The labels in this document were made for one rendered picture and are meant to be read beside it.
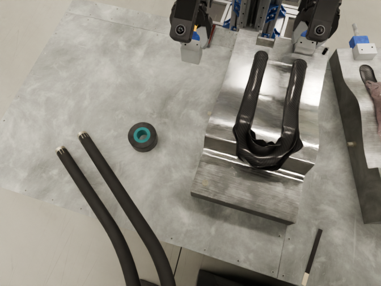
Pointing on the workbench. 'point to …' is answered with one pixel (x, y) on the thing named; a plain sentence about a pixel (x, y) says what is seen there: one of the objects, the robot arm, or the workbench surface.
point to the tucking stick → (312, 257)
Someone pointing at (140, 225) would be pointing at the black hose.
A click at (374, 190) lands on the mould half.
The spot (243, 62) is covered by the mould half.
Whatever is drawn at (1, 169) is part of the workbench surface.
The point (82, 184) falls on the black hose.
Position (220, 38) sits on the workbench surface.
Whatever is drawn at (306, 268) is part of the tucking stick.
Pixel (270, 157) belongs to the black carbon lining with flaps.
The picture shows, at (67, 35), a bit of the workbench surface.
